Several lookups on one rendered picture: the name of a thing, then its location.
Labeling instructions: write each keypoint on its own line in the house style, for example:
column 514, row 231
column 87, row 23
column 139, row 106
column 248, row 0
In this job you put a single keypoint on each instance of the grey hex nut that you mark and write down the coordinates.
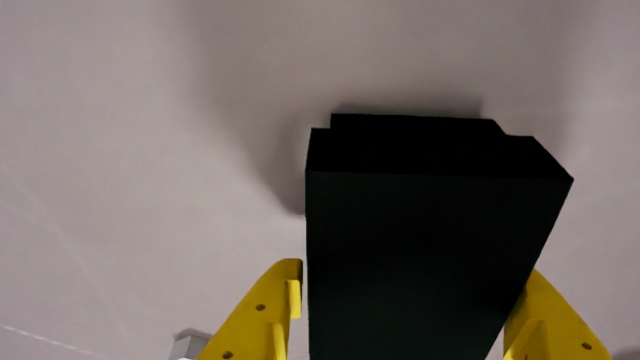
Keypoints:
column 187, row 348

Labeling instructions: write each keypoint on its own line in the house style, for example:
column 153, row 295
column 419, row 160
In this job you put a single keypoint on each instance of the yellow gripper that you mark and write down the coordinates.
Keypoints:
column 541, row 326

